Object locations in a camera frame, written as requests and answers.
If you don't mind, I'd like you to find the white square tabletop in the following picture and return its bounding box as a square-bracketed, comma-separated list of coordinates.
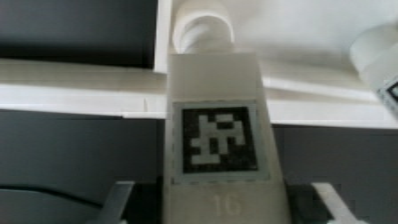
[155, 0, 398, 101]

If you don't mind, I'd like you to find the white table leg with tag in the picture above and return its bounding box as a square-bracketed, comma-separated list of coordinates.
[351, 24, 398, 120]

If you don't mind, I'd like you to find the white obstacle fence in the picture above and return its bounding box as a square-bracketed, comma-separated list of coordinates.
[0, 59, 398, 130]

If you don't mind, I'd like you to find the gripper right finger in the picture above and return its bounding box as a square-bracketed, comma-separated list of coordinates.
[285, 181, 372, 224]

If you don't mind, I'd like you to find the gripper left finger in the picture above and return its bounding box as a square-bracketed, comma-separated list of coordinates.
[86, 180, 166, 224]

